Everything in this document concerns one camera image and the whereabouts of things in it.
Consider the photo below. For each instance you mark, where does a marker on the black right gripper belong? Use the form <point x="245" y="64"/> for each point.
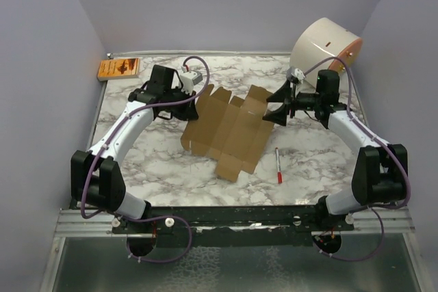
<point x="284" y="94"/>

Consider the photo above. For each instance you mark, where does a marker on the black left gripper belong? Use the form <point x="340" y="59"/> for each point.
<point x="189" y="113"/>

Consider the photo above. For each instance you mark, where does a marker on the brown cardboard box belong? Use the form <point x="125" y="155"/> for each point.
<point x="230" y="130"/>

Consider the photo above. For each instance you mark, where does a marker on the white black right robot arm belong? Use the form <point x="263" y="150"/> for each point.
<point x="380" y="174"/>

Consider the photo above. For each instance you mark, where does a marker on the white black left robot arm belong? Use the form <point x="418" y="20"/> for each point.
<point x="95" y="176"/>

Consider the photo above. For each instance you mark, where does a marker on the red capped white marker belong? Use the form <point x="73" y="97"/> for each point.
<point x="278" y="166"/>

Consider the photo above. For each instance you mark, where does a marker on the orange paperback book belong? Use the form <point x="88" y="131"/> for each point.
<point x="113" y="69"/>

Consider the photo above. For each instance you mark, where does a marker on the large white cylindrical roll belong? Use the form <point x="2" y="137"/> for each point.
<point x="322" y="39"/>

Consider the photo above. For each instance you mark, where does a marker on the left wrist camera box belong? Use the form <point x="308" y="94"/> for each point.
<point x="188" y="80"/>

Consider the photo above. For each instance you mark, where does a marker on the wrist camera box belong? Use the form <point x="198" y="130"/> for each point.
<point x="188" y="80"/>
<point x="295" y="75"/>

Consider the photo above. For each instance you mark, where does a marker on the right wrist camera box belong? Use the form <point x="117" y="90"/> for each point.
<point x="295" y="75"/>

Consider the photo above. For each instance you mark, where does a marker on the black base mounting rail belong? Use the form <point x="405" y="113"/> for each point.
<point x="177" y="227"/>

